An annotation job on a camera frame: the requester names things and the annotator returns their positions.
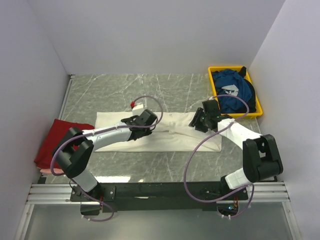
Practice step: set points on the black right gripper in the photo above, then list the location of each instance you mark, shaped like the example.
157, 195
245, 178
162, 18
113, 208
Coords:
195, 122

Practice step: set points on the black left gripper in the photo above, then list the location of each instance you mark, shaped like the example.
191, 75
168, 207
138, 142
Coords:
148, 132

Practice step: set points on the white t-shirt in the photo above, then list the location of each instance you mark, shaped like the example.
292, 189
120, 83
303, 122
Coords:
172, 134

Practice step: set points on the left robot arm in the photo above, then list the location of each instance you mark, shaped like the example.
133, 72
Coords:
73, 152

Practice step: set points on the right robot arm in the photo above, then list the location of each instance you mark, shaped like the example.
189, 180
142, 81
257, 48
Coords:
260, 155

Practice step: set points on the blue t-shirt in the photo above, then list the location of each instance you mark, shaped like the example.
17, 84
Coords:
230, 82

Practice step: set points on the yellow plastic bin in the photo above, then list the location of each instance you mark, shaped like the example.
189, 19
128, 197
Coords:
237, 68

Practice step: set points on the black base beam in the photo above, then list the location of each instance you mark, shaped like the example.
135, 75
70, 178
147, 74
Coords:
148, 196

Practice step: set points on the red folded t-shirt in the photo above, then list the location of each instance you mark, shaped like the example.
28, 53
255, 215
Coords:
58, 129

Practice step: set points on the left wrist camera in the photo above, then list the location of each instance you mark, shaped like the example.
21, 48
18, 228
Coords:
137, 108

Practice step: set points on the aluminium frame rail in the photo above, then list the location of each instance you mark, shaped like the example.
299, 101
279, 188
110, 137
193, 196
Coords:
60, 194

